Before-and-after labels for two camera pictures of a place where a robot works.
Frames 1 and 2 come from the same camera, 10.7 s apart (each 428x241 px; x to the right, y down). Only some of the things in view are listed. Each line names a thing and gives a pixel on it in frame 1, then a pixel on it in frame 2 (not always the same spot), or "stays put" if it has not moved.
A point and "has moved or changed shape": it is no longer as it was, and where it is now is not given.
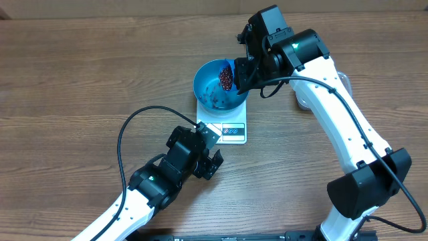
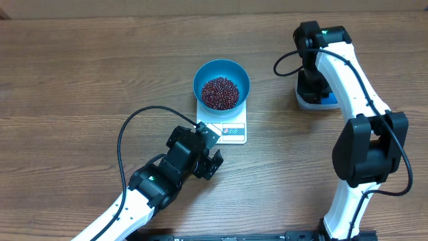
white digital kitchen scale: x=234 y=128 stays put
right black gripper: x=250 y=82 → x=309 y=93
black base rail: x=228 y=235 stays put
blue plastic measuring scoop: x=226 y=64 has moved or changed shape
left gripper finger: x=206 y=167 stays put
